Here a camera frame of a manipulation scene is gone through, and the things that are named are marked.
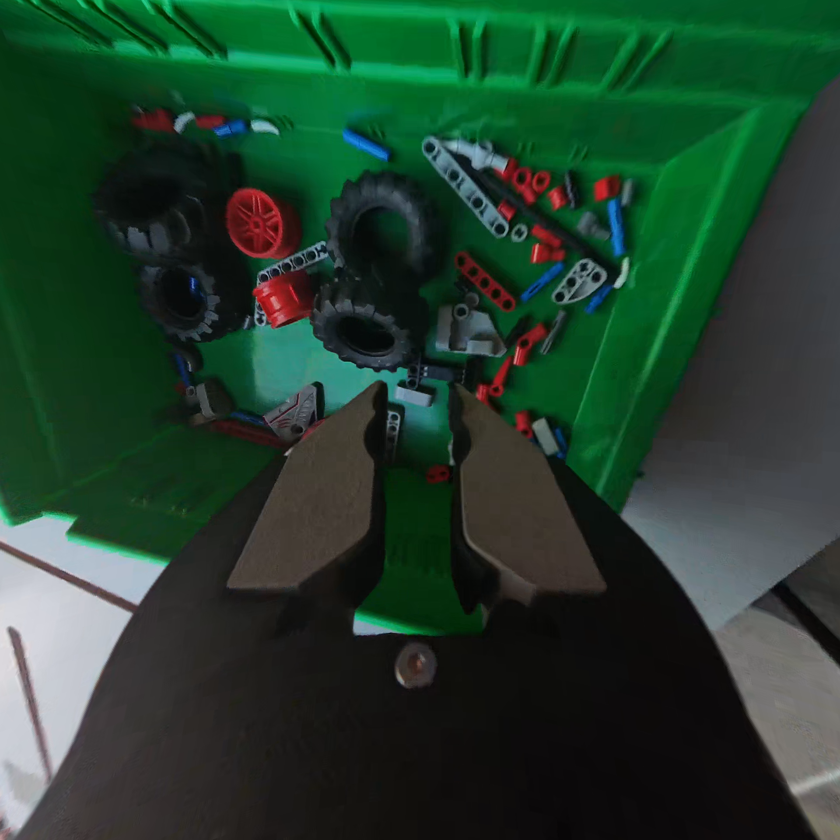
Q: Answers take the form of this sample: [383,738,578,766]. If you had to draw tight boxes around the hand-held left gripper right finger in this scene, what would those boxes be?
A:
[448,382,608,616]

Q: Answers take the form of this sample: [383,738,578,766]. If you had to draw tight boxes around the pile of small lego pieces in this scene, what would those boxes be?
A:
[128,98,634,483]

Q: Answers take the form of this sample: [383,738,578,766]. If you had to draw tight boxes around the green plastic bin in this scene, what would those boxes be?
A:
[0,0,840,636]

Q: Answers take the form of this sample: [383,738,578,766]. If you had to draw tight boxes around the black lego tire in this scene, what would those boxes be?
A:
[97,141,245,262]
[325,170,445,284]
[136,258,248,343]
[309,276,429,374]

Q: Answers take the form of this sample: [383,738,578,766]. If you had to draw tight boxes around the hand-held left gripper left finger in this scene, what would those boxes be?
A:
[226,381,389,614]

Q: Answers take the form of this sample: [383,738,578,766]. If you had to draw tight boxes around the red lego wheel rim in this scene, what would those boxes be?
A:
[252,269,316,328]
[226,188,303,261]

